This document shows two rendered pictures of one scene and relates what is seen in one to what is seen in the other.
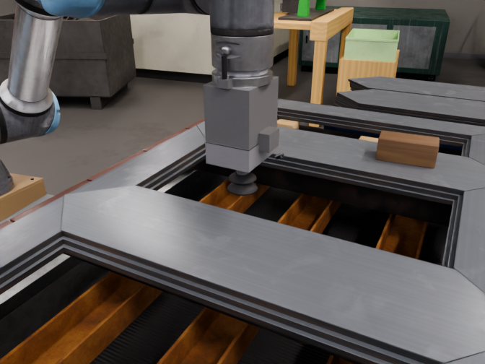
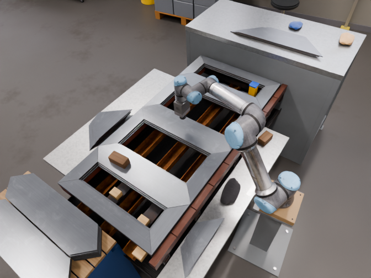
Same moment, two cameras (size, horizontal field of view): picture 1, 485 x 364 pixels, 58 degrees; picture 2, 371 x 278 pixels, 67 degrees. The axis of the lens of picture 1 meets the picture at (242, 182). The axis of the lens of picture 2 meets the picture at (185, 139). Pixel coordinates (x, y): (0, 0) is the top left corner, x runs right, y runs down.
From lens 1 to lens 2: 2.09 m
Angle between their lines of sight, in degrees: 103
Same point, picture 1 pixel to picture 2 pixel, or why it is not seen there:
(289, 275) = (175, 119)
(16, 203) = not seen: hidden behind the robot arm
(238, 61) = not seen: hidden behind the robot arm
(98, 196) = (220, 148)
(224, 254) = (187, 125)
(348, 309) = (168, 112)
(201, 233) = (192, 132)
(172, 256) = (198, 126)
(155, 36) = not seen: outside the picture
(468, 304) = (147, 111)
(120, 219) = (212, 138)
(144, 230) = (205, 133)
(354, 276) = (163, 118)
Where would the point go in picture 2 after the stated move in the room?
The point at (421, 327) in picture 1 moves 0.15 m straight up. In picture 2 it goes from (158, 108) to (155, 92)
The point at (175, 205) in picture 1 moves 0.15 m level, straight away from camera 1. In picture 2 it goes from (198, 143) to (200, 161)
